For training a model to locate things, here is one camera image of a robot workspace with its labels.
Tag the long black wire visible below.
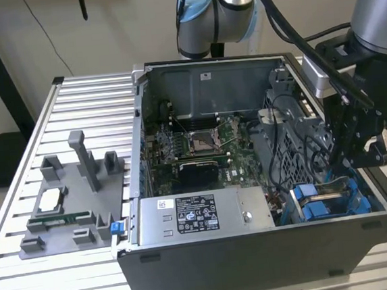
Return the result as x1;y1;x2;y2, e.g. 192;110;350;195
262;92;299;193

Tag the black hanging rod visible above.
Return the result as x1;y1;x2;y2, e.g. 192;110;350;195
76;0;89;22

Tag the gray parts rack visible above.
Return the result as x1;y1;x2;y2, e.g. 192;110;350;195
7;126;134;262

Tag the metal disk bay cage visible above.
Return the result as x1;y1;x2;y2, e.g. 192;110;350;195
254;62;364;193

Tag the blue case latch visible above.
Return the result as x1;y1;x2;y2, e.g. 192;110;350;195
108;220;126;235

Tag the locking lever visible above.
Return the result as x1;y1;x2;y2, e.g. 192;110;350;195
172;114;190;135

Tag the blue wire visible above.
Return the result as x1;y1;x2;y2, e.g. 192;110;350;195
323;160;336;192

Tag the CPU socket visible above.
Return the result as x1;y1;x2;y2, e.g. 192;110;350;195
185;127;224;155

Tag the green RAM stick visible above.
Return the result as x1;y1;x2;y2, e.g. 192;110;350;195
33;211;93;227

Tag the black graphics card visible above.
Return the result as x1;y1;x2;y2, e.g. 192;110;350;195
171;158;222;193

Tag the silver CPU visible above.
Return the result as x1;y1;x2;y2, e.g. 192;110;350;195
36;188;66;214

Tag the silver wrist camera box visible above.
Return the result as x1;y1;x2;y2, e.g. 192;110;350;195
300;53;333;101

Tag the black open PC case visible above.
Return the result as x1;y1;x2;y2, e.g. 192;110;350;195
95;41;387;290

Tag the looped black wire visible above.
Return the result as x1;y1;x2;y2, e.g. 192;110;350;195
305;132;336;176

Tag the green motherboard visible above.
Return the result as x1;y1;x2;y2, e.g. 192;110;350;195
136;111;269;197

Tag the silver power supply unit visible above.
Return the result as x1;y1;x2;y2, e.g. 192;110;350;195
133;185;277;247

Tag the blue disk carrier handle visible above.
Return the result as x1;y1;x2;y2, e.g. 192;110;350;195
302;202;324;222

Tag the hard disk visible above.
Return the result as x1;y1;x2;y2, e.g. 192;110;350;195
293;178;359;208

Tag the thin black wall cable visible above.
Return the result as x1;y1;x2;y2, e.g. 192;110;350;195
26;0;74;79

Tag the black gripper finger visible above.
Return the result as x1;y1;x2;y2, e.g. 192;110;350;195
324;102;357;171
350;131;387;170

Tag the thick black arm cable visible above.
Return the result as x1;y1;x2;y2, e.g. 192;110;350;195
247;0;378;119

